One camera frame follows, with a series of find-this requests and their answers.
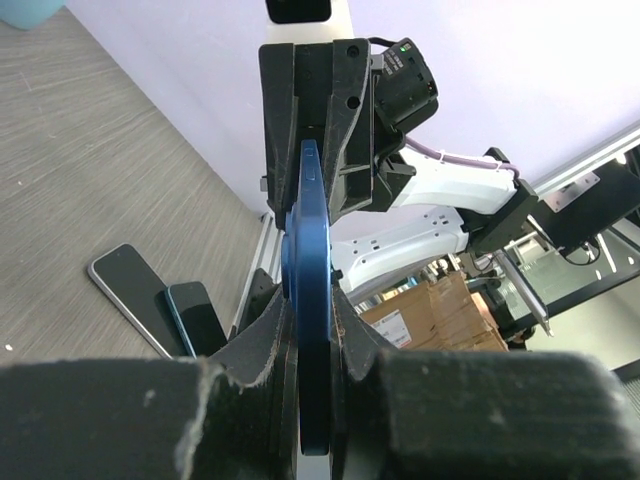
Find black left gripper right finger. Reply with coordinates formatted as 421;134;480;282
331;289;639;479

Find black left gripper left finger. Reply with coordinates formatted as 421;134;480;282
1;293;297;479

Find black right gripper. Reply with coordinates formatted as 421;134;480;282
259;37;438;230

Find teal-edged phone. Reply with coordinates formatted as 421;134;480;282
165;281;227;357

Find dark blue phone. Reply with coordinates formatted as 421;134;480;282
281;139;332;456

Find white-edged phone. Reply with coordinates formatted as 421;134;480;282
87;243;188;358

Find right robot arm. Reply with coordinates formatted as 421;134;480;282
259;38;537;296

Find cardboard box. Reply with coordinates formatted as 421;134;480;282
361;272;508;352

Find blue mug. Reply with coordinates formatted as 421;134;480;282
1;0;66;31

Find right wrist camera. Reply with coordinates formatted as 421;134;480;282
265;0;355;44

